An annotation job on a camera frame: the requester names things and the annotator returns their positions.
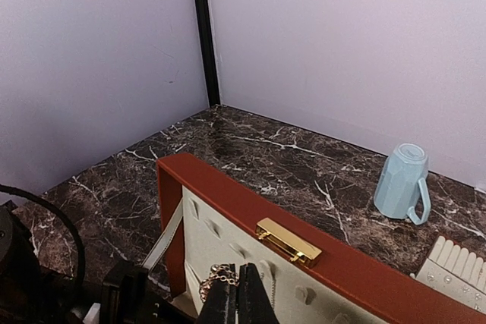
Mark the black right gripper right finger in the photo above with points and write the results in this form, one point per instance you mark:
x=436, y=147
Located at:
x=253, y=303

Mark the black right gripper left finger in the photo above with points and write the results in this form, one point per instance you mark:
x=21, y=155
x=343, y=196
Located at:
x=220, y=305

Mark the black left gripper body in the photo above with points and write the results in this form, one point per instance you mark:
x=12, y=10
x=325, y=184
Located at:
x=31, y=293

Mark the red jewelry box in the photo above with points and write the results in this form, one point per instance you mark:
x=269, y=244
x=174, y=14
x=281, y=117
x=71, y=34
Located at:
x=208, y=218

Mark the light blue faceted mug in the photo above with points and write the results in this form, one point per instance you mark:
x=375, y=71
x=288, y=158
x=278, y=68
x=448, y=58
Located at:
x=402, y=191

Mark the red jewelry display tray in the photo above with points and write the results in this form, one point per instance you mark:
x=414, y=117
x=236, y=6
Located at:
x=454, y=271

